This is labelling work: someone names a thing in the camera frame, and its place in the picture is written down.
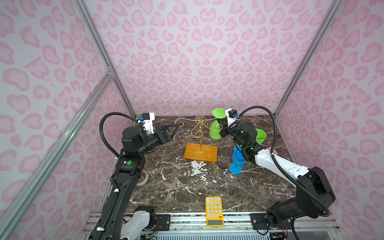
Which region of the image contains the orange wooden rack base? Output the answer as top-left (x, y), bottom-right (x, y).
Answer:
top-left (184, 143), bottom-right (218, 163)

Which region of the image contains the blue wine glass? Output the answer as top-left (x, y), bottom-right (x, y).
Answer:
top-left (230, 146), bottom-right (246, 175)

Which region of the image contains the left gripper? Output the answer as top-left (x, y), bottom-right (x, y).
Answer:
top-left (137, 124), bottom-right (179, 158)

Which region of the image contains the gold wire glass rack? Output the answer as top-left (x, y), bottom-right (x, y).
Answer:
top-left (175, 101), bottom-right (215, 145)

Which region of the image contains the aluminium front rail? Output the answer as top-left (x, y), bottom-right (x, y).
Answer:
top-left (79, 211), bottom-right (343, 240)

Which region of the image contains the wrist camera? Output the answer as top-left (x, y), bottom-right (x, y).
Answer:
top-left (225, 109), bottom-right (239, 127)
top-left (138, 113), bottom-right (155, 136)

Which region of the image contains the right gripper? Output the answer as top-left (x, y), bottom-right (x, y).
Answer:
top-left (216, 116), bottom-right (248, 149)

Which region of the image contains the tape roll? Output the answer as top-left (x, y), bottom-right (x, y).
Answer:
top-left (137, 170), bottom-right (149, 187)

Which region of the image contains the yellow calculator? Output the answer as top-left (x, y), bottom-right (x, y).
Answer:
top-left (205, 197), bottom-right (225, 228)

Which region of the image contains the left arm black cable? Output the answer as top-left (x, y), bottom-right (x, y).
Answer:
top-left (98, 112), bottom-right (142, 158)

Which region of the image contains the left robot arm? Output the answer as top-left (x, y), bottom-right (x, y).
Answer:
top-left (89, 124), bottom-right (179, 240)

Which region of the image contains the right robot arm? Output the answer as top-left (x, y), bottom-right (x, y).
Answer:
top-left (218, 119), bottom-right (336, 229)

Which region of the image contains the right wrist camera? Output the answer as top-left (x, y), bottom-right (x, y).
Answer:
top-left (225, 109), bottom-right (239, 127)

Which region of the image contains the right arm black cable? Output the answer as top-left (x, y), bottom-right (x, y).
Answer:
top-left (233, 105), bottom-right (331, 217)

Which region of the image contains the green wine glass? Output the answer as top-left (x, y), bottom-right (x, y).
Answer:
top-left (256, 129), bottom-right (267, 145)
top-left (209, 108), bottom-right (228, 140)

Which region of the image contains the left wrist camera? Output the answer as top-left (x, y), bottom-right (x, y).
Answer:
top-left (138, 113), bottom-right (155, 136)

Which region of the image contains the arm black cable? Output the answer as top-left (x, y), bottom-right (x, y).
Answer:
top-left (98, 112), bottom-right (142, 158)
top-left (233, 105), bottom-right (331, 217)

